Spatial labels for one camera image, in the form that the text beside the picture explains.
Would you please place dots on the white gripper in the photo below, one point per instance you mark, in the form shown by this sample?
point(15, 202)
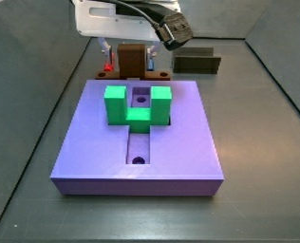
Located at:
point(106, 20)

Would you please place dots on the brown T-shaped block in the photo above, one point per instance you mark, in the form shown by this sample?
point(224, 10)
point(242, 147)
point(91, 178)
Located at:
point(131, 66)

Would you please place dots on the purple slotted base board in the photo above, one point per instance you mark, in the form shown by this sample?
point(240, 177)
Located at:
point(169, 162)

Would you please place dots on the red peg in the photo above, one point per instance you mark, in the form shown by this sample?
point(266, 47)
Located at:
point(109, 65)

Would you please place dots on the blue peg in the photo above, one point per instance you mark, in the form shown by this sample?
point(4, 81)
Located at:
point(150, 64)

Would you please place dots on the dark grey block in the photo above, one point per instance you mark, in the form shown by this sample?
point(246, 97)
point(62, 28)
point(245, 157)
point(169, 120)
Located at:
point(196, 60)

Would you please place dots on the green U-shaped block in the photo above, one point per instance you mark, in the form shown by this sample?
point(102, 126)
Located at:
point(138, 117)

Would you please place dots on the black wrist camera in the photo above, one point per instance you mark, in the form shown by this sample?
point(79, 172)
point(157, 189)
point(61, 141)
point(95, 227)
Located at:
point(174, 31)

